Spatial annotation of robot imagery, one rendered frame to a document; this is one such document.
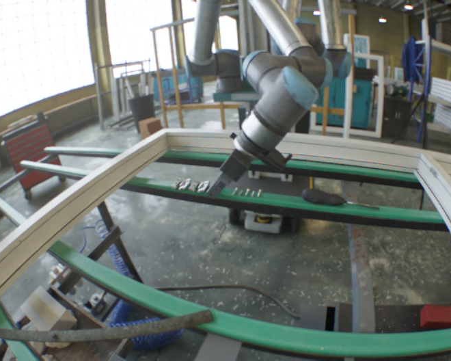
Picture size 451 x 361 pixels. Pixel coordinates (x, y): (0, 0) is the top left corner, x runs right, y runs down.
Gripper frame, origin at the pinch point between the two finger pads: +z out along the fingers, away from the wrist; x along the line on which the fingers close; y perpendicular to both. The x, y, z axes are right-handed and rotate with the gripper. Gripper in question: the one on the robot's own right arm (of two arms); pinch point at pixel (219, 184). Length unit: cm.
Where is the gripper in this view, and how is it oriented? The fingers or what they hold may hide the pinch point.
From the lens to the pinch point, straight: 59.4
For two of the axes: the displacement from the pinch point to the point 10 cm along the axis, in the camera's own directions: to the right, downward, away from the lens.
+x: -3.2, 4.9, -8.1
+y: -7.9, -6.1, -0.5
